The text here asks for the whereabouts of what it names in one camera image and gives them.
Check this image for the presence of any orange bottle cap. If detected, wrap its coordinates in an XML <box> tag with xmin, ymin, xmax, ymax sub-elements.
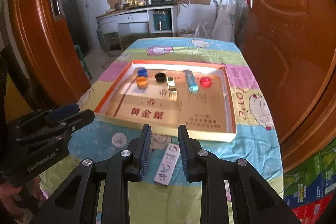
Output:
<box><xmin>136</xmin><ymin>76</ymin><xmax>147</xmax><ymax>89</ymax></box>

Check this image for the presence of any black bottle cap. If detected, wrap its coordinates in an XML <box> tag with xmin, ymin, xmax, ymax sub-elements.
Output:
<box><xmin>155</xmin><ymin>73</ymin><xmax>166</xmax><ymax>83</ymax></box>

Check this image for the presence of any gold rectangular box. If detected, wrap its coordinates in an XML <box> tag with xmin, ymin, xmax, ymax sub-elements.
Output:
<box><xmin>166</xmin><ymin>76</ymin><xmax>178</xmax><ymax>101</ymax></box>

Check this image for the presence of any red bottle cap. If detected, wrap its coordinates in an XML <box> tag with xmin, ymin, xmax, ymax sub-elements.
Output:
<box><xmin>200</xmin><ymin>77</ymin><xmax>212</xmax><ymax>88</ymax></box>

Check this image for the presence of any person's left hand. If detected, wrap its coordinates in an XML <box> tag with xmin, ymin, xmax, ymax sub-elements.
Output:
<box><xmin>0</xmin><ymin>176</ymin><xmax>47</xmax><ymax>222</ymax></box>

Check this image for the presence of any red cardboard carton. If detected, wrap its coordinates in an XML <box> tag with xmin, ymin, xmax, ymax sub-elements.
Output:
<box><xmin>292</xmin><ymin>193</ymin><xmax>334</xmax><ymax>224</ymax></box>

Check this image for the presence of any white bottle cap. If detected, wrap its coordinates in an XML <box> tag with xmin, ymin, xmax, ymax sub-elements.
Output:
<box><xmin>111</xmin><ymin>132</ymin><xmax>127</xmax><ymax>148</ymax></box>

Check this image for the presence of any green cardboard carton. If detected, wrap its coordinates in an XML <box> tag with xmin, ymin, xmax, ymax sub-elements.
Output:
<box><xmin>283</xmin><ymin>140</ymin><xmax>336</xmax><ymax>209</ymax></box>

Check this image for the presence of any white hello kitty box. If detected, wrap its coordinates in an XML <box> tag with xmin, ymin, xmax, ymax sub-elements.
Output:
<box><xmin>153</xmin><ymin>143</ymin><xmax>180</xmax><ymax>186</ymax></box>

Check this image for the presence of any blue bottle cap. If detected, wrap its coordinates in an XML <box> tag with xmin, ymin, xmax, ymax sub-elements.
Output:
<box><xmin>137</xmin><ymin>68</ymin><xmax>147</xmax><ymax>77</ymax></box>

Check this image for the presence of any shallow cardboard tray box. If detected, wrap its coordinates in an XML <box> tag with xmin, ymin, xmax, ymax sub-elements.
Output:
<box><xmin>94</xmin><ymin>60</ymin><xmax>236</xmax><ymax>142</ymax></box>

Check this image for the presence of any teal lighter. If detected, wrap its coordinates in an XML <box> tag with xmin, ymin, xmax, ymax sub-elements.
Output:
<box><xmin>184</xmin><ymin>70</ymin><xmax>199</xmax><ymax>92</ymax></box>

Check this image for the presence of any metal bowl on counter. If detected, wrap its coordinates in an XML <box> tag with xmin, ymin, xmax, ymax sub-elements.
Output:
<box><xmin>114</xmin><ymin>2</ymin><xmax>130</xmax><ymax>11</ymax></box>

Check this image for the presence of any white kitchen counter cabinet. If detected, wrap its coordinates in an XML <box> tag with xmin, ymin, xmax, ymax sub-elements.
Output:
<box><xmin>96</xmin><ymin>5</ymin><xmax>178</xmax><ymax>52</ymax></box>

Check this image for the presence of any green air fryer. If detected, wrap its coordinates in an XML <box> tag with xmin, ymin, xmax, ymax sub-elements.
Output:
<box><xmin>153</xmin><ymin>10</ymin><xmax>171</xmax><ymax>31</ymax></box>

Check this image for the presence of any black gas stove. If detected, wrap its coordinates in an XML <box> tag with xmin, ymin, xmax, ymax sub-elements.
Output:
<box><xmin>151</xmin><ymin>0</ymin><xmax>177</xmax><ymax>6</ymax></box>

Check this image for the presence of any brown wooden door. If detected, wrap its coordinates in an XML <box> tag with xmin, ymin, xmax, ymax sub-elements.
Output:
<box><xmin>242</xmin><ymin>0</ymin><xmax>335</xmax><ymax>171</ymax></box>

